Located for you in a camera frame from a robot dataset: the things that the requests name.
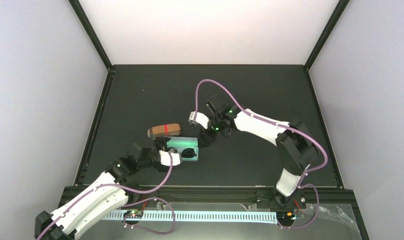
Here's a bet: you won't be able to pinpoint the brown plaid glasses case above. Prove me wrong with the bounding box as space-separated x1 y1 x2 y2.
147 123 182 139

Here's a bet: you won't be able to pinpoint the blue-grey glasses case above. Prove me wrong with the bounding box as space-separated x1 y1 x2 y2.
167 136 199 162

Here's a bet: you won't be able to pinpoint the black sunglasses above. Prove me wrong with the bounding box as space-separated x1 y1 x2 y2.
180 148 197 160

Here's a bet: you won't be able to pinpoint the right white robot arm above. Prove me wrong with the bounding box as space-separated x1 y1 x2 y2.
188 100 318 210

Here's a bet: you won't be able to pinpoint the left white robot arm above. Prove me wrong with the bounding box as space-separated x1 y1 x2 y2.
34 137 182 240

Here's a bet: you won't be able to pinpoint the left small circuit board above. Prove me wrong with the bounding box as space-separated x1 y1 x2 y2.
123 210 144 220

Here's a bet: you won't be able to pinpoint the small circuit board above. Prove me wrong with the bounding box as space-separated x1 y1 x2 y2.
123 210 144 220
279 212 297 221

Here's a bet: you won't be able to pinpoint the right small circuit board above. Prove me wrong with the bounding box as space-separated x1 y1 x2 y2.
279 212 297 221

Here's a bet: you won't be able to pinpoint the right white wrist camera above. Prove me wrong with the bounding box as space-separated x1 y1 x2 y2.
188 111 210 129

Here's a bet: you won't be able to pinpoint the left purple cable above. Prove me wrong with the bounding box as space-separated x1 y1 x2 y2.
36 148 177 240

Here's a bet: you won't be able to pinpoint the purple cable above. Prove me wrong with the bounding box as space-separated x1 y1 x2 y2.
194 79 329 230
36 148 177 240

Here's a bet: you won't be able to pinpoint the white slotted cable duct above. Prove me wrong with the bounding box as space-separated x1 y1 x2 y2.
102 210 278 224

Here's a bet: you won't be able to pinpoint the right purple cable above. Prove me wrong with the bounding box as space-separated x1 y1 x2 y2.
194 79 329 230

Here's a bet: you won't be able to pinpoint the black front frame rail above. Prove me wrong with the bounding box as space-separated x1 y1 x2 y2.
47 184 371 240

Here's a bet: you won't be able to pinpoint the left black frame post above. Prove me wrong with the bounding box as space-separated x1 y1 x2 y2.
68 0 113 71

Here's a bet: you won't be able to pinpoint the black frame post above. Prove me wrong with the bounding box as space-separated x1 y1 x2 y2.
304 0 350 71
68 0 113 71

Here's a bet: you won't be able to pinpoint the right black frame post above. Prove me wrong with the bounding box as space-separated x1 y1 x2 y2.
304 0 350 71

